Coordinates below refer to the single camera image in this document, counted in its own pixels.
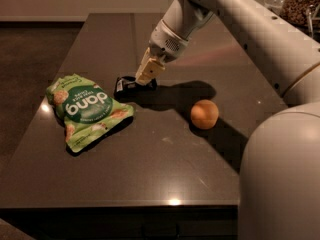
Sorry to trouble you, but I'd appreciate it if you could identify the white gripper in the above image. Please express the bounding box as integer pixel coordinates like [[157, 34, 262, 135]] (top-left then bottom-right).
[[135, 20, 188, 86]]

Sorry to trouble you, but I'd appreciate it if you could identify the black rxbar chocolate bar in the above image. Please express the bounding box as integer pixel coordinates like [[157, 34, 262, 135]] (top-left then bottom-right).
[[114, 76, 157, 97]]

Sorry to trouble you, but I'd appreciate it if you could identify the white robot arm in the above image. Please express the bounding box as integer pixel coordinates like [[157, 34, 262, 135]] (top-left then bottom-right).
[[136, 0, 320, 240]]

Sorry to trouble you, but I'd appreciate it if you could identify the green rice chip bag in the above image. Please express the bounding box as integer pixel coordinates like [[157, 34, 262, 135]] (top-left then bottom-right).
[[46, 74, 134, 153]]

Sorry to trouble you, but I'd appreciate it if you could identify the orange round fruit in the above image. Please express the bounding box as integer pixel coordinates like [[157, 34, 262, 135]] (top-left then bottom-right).
[[190, 100, 219, 130]]

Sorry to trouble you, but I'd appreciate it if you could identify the glass jar of granola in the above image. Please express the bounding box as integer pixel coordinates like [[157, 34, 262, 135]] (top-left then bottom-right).
[[280, 0, 320, 27]]

